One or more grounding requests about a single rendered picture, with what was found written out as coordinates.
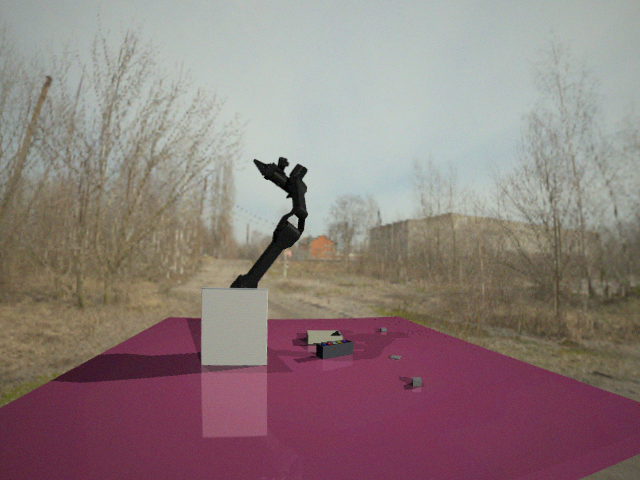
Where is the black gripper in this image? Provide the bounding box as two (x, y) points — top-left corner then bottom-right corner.
(253, 159), (287, 188)

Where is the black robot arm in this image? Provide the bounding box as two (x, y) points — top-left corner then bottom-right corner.
(230, 157), (308, 288)

